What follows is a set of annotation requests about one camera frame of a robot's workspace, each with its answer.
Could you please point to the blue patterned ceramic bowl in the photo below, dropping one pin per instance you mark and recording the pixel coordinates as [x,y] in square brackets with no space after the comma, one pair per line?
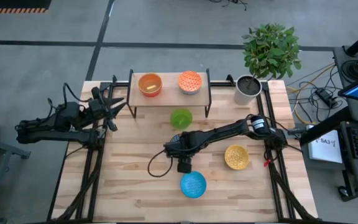
[194,186]

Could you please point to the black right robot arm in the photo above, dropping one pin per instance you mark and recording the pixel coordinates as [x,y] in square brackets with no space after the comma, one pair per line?
[222,130]

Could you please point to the orange plastic bowl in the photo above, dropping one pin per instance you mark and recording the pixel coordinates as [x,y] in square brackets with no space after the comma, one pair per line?
[145,85]

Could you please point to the black mat with hazard stripes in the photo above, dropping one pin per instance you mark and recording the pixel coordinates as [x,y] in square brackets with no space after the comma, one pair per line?
[11,4]

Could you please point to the black computer mouse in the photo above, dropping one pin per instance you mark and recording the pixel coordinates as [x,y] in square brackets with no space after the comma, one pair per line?
[342,191]

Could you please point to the white paper sheet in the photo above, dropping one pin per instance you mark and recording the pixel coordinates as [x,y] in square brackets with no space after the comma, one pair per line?
[325,149]

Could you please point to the green plastic bowl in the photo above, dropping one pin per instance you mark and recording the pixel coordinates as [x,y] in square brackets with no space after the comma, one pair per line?
[181,119]

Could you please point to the green leafy plant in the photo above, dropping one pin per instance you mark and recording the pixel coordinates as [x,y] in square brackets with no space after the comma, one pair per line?
[269,49]

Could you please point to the black power strip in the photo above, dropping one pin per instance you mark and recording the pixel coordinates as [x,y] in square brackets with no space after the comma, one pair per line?
[325,97]

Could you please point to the white plant pot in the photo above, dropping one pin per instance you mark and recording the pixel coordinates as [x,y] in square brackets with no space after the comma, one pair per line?
[241,98]

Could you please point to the grey desk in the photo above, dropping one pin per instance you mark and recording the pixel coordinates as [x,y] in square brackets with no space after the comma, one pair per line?
[353,174]

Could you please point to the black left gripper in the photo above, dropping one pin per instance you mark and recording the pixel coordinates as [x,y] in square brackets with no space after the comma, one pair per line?
[98,105]

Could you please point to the wooden shelf with black frame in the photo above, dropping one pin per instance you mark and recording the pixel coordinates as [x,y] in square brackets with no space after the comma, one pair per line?
[166,96]

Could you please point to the orange patterned ceramic bowl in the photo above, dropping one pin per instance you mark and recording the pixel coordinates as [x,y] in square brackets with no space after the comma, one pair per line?
[190,81]

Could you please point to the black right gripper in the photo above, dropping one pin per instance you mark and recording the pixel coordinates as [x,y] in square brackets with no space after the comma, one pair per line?
[184,165]

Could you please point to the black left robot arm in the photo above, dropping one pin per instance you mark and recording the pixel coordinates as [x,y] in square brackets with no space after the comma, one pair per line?
[57,135]

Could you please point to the yellow patterned ceramic bowl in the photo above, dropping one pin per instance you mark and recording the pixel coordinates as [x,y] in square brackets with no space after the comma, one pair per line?
[236,157]

